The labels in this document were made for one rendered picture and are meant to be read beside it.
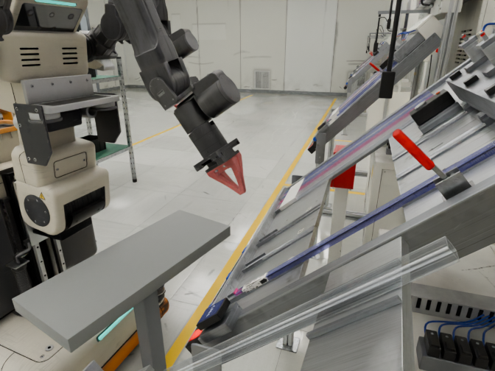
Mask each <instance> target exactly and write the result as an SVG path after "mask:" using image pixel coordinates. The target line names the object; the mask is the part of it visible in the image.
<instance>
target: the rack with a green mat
mask: <svg viewBox="0 0 495 371"><path fill-rule="evenodd" d="M116 62H117V68H118V74H119V75H118V76H109V75H96V77H92V78H91V79H92V84H94V83H101V82H110V81H117V80H119V84H120V91H121V96H122V107H123V113H124V123H125V129H126V135H127V145H124V144H109V143H106V149H104V150H102V151H100V152H97V153H96V165H97V166H98V163H101V162H102V161H104V160H107V159H109V158H112V157H114V156H117V155H119V154H122V153H123V152H126V151H129V157H130V168H131V173H132V179H133V183H136V182H137V178H136V167H135V161H134V155H133V144H132V138H131V132H130V121H129V115H128V109H127V98H126V92H125V86H124V75H123V69H122V58H121V57H117V58H116ZM85 120H86V125H87V130H88V134H89V135H93V132H92V127H91V119H90V118H85Z"/></svg>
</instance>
